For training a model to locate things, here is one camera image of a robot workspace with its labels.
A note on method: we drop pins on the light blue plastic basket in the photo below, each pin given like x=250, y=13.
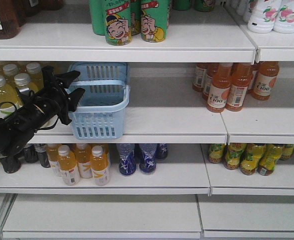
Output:
x=100, y=114

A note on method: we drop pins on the blue sports drink bottle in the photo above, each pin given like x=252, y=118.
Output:
x=148, y=153
x=126, y=152

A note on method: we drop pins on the orange C100 bottle front-left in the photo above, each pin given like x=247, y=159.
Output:
x=220, y=87

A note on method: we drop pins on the blue sports drink bottle right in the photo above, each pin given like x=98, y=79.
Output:
x=148, y=153

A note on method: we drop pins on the orange C100 bottle front-right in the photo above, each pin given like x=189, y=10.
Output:
x=240, y=80

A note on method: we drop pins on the green cartoon can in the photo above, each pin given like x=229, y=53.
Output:
x=117, y=19
x=154, y=20

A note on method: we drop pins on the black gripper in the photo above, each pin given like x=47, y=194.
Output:
x=53, y=100

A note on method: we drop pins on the orange juice bottle front-right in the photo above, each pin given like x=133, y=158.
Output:
x=99, y=166

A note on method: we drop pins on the orange juice bottle front-left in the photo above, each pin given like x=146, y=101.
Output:
x=68, y=165

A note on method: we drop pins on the white metal shelving unit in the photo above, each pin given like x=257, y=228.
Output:
x=162, y=185

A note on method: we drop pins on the black tea bottle front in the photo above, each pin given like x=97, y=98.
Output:
x=10, y=164

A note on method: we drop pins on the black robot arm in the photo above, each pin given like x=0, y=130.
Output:
x=18, y=128

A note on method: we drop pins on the pale yellow drink bottle front-left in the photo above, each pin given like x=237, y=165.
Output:
x=9, y=98

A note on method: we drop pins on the orange C100 bottle back-right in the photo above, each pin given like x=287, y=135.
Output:
x=266, y=78

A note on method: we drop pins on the green cartoon can left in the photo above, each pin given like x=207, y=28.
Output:
x=117, y=19

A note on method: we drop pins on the green cartoon can right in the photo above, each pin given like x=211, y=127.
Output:
x=154, y=20

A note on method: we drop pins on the blue sports drink bottle left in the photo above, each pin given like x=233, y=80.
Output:
x=126, y=152

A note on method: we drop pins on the pale yellow drink bottle front-right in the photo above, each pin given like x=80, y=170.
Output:
x=24, y=83

